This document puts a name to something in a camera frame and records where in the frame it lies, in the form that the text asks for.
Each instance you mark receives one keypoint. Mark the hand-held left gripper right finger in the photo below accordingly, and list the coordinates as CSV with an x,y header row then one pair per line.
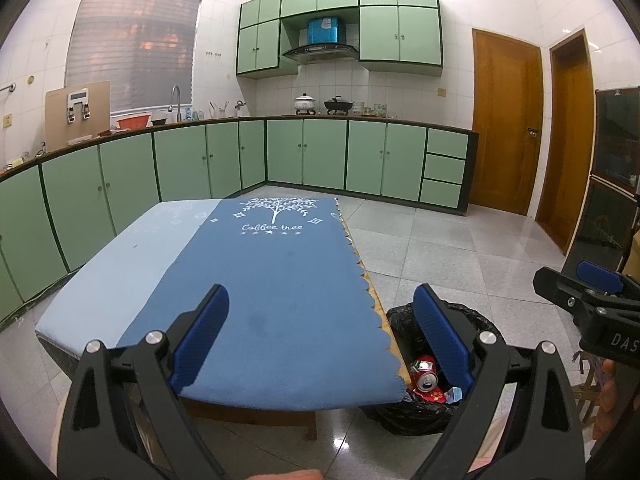
x,y
442,340

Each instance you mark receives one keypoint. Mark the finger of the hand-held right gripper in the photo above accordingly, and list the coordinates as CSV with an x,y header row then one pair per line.
x,y
555,285
597,274

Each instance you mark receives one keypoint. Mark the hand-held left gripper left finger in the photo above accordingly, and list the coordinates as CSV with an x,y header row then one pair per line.
x,y
200,340

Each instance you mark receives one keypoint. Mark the crushed red soda can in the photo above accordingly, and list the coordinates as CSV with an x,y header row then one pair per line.
x,y
425,377

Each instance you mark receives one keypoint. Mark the bin with black bag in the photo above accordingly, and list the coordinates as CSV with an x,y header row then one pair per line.
x,y
400,320

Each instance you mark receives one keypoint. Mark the light blue paper wrapper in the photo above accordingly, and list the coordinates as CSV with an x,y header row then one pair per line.
x,y
453,395

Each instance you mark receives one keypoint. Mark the red snack packet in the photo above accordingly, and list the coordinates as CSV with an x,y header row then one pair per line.
x,y
432,396

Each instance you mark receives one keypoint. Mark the person's right hand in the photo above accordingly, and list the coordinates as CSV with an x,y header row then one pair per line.
x,y
609,390

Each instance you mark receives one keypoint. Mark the wooden stool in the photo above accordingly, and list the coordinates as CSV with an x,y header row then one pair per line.
x,y
585,390

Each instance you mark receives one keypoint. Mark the blue tree print tablecloth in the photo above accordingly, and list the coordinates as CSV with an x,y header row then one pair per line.
x,y
290,285

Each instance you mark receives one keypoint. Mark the black glass cabinet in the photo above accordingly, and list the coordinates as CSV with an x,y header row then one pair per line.
x,y
615,135

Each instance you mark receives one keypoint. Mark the green base cabinets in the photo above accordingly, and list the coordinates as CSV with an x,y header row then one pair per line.
x,y
325,155

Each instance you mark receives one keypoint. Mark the dark bowl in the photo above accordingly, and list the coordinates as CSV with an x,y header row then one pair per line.
x,y
160,121

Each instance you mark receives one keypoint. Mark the red basin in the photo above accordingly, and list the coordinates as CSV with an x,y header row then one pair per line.
x,y
133,122

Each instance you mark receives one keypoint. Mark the utensil holder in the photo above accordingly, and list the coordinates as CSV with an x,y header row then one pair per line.
x,y
218,111

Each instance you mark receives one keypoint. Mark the metal kitchen faucet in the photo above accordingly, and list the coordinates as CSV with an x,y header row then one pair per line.
x,y
177,102

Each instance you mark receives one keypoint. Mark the glass jar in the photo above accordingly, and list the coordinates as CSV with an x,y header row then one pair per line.
x,y
380,109

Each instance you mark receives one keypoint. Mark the stack of bowls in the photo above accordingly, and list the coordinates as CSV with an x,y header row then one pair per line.
x,y
358,107

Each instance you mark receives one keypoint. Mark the cardboard box on counter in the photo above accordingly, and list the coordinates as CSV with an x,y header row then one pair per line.
x,y
100,110

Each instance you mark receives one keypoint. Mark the black wok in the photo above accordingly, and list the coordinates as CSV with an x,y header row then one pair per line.
x,y
337,106

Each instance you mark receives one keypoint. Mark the white cooking pot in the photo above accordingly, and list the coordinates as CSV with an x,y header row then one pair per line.
x,y
305,104

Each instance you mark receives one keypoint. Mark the grey window blind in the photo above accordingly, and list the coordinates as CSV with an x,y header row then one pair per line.
x,y
135,45

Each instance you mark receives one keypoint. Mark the black range hood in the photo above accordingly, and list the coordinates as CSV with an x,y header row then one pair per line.
x,y
320,54

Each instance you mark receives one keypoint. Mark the green wall cabinets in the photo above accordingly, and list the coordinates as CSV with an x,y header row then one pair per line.
x,y
400,30

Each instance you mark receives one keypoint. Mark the metal towel rail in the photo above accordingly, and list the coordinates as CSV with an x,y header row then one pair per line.
x,y
7,87

